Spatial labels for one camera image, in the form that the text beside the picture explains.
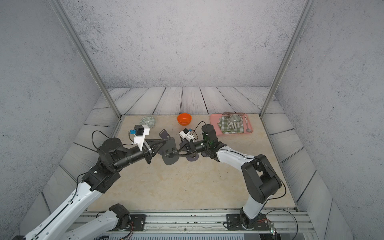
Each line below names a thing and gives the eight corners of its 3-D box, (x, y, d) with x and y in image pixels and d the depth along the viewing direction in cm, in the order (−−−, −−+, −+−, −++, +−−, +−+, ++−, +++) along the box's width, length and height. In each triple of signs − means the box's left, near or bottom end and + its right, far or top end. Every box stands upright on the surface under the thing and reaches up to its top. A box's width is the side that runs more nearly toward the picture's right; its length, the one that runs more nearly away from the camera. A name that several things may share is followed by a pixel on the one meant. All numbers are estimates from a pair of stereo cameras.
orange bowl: (177, 125, 115) (176, 123, 113) (178, 116, 122) (177, 113, 120) (191, 125, 115) (191, 123, 113) (191, 115, 122) (191, 113, 120)
